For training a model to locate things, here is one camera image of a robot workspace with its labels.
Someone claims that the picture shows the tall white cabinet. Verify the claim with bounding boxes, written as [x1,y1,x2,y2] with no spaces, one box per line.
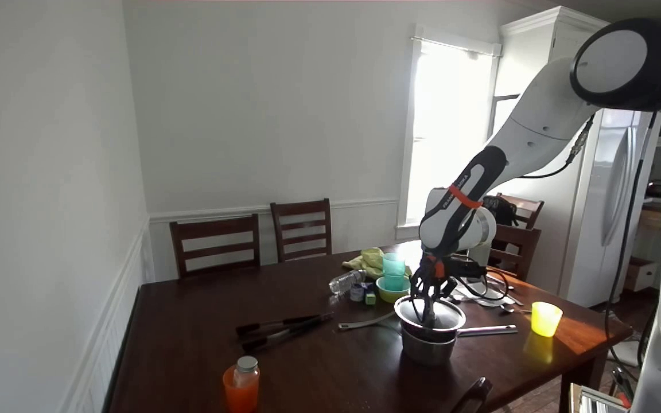
[490,5,616,296]

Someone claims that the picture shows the orange bottle with white cap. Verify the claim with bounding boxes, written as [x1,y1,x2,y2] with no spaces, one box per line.
[220,354,261,413]

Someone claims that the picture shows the brown cardboard box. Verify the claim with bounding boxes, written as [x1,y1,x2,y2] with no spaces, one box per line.
[624,254,658,295]

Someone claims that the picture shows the yellow plastic cup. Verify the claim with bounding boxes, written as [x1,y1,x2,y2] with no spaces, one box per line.
[530,298,564,339]

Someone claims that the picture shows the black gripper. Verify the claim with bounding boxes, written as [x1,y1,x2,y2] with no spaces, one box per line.
[410,250,463,331]

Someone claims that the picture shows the black spatula silver handle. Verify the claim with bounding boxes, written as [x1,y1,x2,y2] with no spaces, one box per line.
[336,311,404,336]

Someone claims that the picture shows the yellow cloth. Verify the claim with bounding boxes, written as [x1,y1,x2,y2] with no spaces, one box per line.
[343,246,389,281]

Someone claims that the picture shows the bright white-framed window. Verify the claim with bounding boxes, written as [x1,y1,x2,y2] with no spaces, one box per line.
[397,25,501,238]

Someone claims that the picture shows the green bowl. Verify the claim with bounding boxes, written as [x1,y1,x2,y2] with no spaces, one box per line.
[375,275,414,305]

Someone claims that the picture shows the small glass jar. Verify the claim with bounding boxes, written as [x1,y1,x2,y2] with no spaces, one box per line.
[347,282,379,307]

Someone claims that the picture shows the teal plastic cup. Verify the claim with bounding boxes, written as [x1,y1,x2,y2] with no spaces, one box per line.
[382,252,410,295]

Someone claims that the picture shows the white refrigerator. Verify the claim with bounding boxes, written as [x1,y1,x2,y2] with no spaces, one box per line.
[563,105,661,311]

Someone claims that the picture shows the white flat frame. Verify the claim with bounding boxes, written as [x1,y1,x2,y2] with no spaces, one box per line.
[568,381,632,413]

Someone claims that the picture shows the dark wooden curved-back chair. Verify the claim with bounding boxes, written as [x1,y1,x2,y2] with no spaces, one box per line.
[447,374,496,413]

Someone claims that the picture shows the black bag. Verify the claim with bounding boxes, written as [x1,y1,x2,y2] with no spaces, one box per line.
[483,194,519,228]

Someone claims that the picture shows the silver pot with handle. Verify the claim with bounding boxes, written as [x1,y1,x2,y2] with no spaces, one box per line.
[397,320,522,367]

